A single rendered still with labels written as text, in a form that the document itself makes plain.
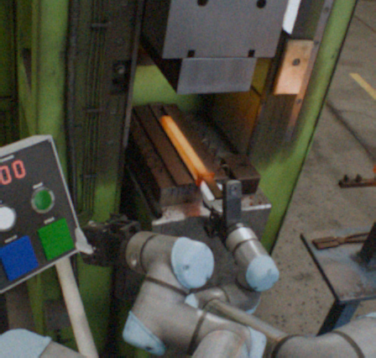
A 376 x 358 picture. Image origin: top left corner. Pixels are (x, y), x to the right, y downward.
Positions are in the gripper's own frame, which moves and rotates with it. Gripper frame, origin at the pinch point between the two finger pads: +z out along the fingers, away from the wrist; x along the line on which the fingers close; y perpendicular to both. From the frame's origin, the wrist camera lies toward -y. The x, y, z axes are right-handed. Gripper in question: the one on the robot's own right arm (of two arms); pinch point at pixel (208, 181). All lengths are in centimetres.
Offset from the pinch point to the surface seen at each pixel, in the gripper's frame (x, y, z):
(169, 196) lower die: -9.8, 5.4, 2.6
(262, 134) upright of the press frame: 25.6, -2.6, 16.5
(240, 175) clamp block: 12.8, 2.5, 4.3
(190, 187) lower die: -3.5, 3.4, 2.6
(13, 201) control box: -53, -10, -11
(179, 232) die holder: -7.7, 14.1, -3.3
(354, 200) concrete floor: 158, 100, 82
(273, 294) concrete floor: 67, 100, 29
